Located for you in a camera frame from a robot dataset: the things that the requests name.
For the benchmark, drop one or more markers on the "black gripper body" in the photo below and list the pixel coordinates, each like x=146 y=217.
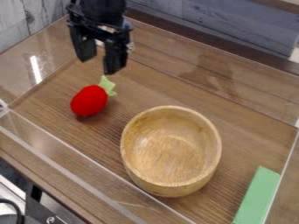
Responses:
x=99 y=19

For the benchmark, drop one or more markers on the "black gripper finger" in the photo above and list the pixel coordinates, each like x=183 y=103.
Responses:
x=115 y=57
x=84 y=43

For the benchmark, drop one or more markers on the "red plush strawberry toy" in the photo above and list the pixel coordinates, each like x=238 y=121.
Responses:
x=91 y=99

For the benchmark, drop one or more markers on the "wooden bowl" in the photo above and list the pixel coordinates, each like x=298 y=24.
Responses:
x=171 y=149

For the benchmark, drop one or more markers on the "green tape strip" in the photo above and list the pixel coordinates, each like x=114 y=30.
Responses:
x=257 y=200

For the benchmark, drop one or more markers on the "clear acrylic enclosure wall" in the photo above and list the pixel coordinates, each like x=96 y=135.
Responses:
x=70 y=154

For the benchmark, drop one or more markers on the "black metal table bracket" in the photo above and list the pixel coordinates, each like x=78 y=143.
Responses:
x=36 y=210

